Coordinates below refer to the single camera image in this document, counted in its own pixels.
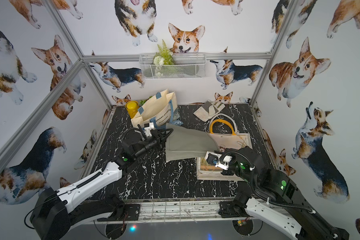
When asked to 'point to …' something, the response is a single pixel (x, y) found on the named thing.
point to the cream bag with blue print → (158, 110)
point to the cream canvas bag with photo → (206, 171)
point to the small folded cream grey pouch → (208, 110)
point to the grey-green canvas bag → (184, 142)
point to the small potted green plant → (142, 102)
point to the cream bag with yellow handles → (230, 141)
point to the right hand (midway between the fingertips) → (217, 148)
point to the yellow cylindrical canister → (132, 107)
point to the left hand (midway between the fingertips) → (175, 129)
